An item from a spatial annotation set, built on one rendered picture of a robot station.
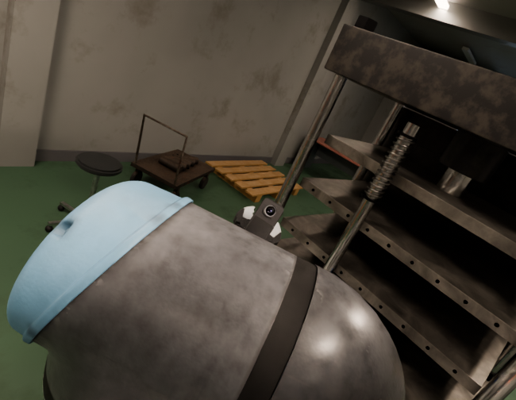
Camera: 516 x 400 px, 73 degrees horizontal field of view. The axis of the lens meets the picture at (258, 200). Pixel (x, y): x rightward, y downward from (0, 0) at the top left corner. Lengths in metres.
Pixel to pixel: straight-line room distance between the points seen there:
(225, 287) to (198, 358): 0.03
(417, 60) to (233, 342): 1.43
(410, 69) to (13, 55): 2.91
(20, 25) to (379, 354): 3.39
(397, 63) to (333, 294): 1.41
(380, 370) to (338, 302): 0.04
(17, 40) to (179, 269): 3.34
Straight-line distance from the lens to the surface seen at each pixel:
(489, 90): 1.44
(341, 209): 1.70
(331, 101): 1.72
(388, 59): 1.59
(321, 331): 0.18
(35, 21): 3.48
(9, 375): 2.20
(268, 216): 0.65
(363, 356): 0.20
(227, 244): 0.19
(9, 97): 3.59
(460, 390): 2.07
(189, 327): 0.18
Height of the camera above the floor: 1.78
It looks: 22 degrees down
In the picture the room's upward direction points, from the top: 24 degrees clockwise
